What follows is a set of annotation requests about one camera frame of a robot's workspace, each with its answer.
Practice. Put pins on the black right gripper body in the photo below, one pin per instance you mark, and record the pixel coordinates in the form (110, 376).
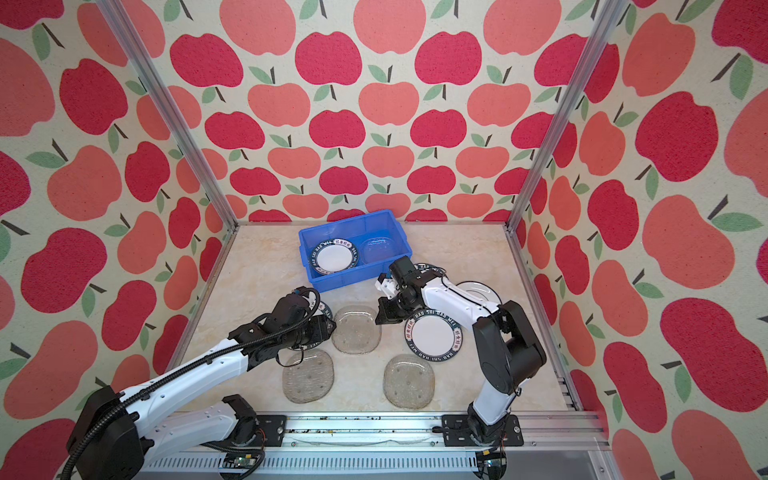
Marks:
(392, 310)

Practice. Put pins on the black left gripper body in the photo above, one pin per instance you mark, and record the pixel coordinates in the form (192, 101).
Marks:
(314, 331)

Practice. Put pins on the medium green rimmed plate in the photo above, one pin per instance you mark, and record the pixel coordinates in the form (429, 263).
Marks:
(333, 256)

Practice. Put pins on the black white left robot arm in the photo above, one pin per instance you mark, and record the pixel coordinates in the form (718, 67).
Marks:
(119, 432)

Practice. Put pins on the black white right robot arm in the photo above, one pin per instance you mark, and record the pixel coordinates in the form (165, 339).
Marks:
(509, 350)

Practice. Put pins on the blue plastic bin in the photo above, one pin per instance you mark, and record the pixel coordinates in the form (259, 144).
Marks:
(355, 229)

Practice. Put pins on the large green rimmed plate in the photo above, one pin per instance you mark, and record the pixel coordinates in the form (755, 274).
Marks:
(482, 290)
(433, 336)

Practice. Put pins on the clear glass plate small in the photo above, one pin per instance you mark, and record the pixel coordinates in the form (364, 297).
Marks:
(409, 382)

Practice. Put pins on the large green rimmed plate lower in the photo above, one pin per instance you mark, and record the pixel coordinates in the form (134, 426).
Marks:
(482, 290)

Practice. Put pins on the green circuit board base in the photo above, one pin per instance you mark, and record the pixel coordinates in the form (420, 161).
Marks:
(242, 464)

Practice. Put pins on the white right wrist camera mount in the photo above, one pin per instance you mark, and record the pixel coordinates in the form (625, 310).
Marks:
(387, 286)

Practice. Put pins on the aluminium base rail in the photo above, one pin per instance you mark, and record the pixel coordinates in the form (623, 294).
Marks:
(421, 445)

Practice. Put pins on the aluminium frame post left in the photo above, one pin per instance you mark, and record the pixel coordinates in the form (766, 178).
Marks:
(130, 40)

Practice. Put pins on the aluminium frame post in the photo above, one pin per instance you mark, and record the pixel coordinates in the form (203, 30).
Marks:
(605, 24)
(130, 40)

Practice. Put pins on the aluminium frame post right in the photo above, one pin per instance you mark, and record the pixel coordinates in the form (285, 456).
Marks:
(605, 24)

